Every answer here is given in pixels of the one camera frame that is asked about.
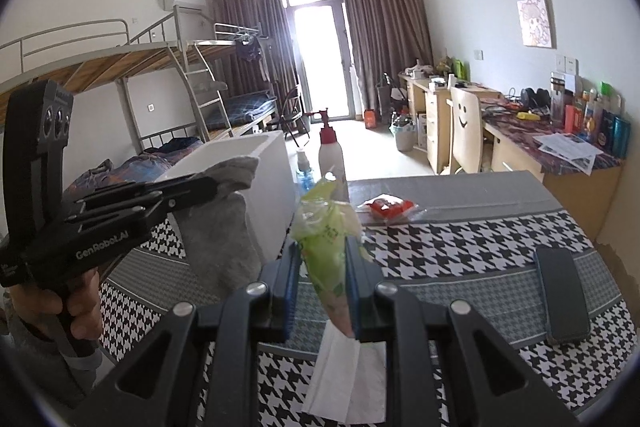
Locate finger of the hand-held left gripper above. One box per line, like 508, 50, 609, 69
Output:
65, 188, 221, 228
75, 174, 217, 212

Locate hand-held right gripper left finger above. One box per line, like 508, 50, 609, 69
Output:
75, 241, 304, 427

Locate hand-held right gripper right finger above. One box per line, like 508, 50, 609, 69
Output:
345, 237, 581, 427

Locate clear green printed plastic bag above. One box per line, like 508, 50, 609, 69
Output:
295, 172, 366, 338

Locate grey cloth rag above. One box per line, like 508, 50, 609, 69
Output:
177, 155, 263, 300

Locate white tissue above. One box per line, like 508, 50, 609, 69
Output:
301, 322, 388, 425

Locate white foam box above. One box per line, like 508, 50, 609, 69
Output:
152, 130, 297, 265

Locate person's left forearm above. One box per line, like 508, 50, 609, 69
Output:
0, 307, 108, 413

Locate person's left hand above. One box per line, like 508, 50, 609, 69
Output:
4, 268, 104, 349

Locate blue plaid quilt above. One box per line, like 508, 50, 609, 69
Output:
65, 138, 206, 202

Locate red snack packet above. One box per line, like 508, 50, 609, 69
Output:
357, 193, 426, 222

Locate blue spray bottle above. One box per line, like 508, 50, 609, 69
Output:
295, 147, 316, 195

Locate metal bunk bed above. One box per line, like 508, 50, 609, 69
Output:
187, 23, 281, 142
0, 4, 236, 188

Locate dark blue mattress pad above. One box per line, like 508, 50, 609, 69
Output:
220, 91, 278, 130

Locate houndstooth tablecloth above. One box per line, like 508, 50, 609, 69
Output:
85, 172, 638, 427

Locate white pump bottle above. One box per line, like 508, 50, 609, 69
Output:
310, 109, 346, 182

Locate black folding chair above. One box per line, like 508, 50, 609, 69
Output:
272, 86, 313, 142

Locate grey waste bin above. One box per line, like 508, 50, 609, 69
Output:
390, 117, 418, 152

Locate dark hanging clothes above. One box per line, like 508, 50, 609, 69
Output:
235, 36, 263, 62

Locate wooden chair with smiley face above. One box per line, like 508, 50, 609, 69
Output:
447, 86, 486, 175

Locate brown curtain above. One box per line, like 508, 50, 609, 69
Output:
210, 0, 301, 128
337, 0, 435, 120

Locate glass balcony door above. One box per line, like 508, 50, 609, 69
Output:
277, 0, 358, 120

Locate black smartphone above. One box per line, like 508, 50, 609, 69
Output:
532, 247, 592, 346

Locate dark patterned desk cloth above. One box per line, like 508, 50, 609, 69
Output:
487, 109, 623, 180

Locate printed papers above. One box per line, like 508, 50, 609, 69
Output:
532, 132, 606, 172

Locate black headphones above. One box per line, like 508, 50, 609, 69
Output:
520, 88, 551, 108

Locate dark blue bottle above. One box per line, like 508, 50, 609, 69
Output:
599, 109, 616, 152

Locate teal bottle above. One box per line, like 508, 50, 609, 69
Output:
612, 116, 632, 158

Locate pink wall poster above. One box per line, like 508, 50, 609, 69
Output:
517, 0, 557, 49

